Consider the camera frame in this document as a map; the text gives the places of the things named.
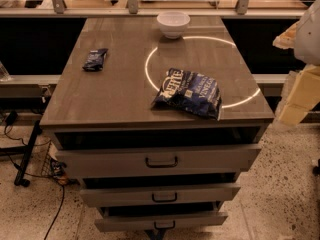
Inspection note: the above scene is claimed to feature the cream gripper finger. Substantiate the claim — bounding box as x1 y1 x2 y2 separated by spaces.
277 104 308 126
273 22 297 49

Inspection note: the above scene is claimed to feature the large blue chip bag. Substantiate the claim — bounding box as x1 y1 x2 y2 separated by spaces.
153 68 222 120

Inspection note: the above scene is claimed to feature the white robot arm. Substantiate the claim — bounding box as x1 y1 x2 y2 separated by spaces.
273 0 320 126

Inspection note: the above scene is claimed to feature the white bowl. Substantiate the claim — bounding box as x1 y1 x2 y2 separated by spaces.
157 11 190 39

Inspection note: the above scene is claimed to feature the small dark blue snack bag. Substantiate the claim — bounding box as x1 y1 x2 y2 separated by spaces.
83 48 108 72

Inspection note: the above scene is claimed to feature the top grey drawer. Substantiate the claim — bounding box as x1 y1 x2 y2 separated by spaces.
56 144 261 178

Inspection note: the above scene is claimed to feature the grey drawer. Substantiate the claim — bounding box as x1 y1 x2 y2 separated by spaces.
80 183 240 207
94 211 228 232
56 144 261 178

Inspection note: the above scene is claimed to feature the grey drawer cabinet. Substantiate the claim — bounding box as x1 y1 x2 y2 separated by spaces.
39 15 276 240

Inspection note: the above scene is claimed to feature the bottom grey drawer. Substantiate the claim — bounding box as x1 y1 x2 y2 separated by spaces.
94 211 228 232

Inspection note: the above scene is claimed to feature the middle grey drawer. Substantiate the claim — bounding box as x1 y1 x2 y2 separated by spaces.
80 183 240 207

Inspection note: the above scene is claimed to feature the black stand leg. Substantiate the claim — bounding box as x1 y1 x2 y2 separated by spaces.
14 120 42 187

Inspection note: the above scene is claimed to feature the black floor cable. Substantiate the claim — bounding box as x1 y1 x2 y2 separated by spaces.
3 117 66 240

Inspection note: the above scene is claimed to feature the wire basket with snack bags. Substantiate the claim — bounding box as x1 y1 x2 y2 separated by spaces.
41 144 70 186

